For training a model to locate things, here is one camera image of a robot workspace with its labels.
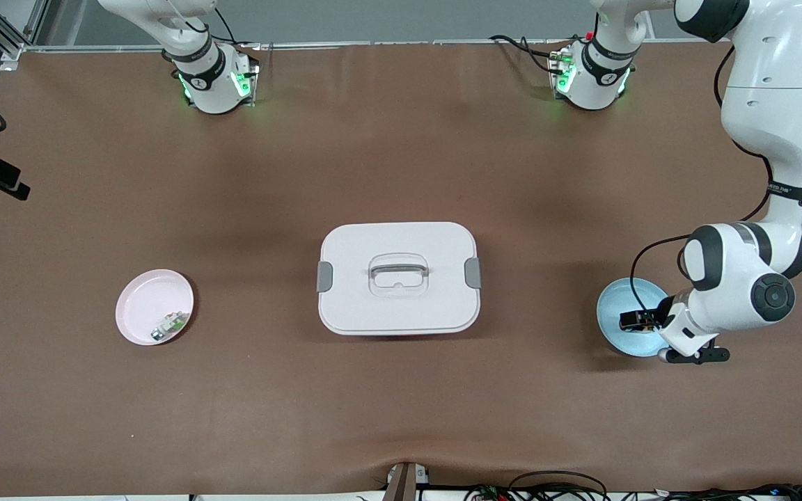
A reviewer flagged light blue round plate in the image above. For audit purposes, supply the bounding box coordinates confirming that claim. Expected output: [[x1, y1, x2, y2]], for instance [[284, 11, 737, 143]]
[[596, 277, 679, 358]]

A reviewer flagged metal camera post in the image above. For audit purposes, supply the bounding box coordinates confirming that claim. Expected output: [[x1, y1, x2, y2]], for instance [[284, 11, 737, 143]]
[[384, 461, 431, 501]]

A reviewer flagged aluminium frame profile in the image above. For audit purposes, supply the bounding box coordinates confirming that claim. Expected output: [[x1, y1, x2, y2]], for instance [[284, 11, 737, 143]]
[[0, 0, 50, 60]]

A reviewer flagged white green push-button switch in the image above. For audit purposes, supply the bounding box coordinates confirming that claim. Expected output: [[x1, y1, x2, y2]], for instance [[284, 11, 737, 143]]
[[150, 311, 190, 343]]

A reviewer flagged metal table edge rail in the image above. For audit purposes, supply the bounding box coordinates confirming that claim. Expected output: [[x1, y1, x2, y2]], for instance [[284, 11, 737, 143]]
[[22, 40, 597, 53]]

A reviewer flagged grey box lid handle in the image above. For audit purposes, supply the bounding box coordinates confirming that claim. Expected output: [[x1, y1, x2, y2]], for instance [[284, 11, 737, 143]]
[[368, 255, 430, 283]]

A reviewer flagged black base cable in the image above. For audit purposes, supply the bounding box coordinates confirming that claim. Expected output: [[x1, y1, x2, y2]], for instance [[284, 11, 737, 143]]
[[212, 6, 262, 51], [488, 33, 556, 74]]

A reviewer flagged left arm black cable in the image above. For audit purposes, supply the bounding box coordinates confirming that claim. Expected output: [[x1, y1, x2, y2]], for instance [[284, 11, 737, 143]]
[[629, 45, 774, 314]]

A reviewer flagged black looped cable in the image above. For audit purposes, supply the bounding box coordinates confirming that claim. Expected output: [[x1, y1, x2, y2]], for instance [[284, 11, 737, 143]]
[[509, 470, 608, 501]]

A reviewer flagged pink round plate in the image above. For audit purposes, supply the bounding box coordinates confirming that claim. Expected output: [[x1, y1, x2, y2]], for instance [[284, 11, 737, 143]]
[[115, 269, 195, 347]]

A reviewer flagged white lidded storage box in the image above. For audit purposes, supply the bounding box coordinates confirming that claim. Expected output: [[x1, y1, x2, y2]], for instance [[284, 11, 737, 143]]
[[316, 221, 483, 337]]

